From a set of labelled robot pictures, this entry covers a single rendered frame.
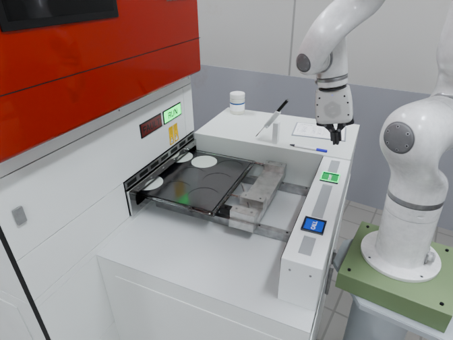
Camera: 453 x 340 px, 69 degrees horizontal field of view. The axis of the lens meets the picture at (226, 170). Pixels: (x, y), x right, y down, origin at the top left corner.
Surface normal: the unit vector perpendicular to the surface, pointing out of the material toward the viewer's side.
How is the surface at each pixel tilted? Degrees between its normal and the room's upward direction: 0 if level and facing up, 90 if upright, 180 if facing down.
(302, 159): 90
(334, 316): 0
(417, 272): 2
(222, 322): 90
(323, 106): 91
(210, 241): 0
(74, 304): 90
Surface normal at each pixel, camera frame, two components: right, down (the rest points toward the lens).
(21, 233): 0.91, 0.19
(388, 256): -0.83, 0.29
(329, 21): -0.48, -0.02
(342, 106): -0.34, 0.46
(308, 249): -0.01, -0.87
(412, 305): -0.55, 0.42
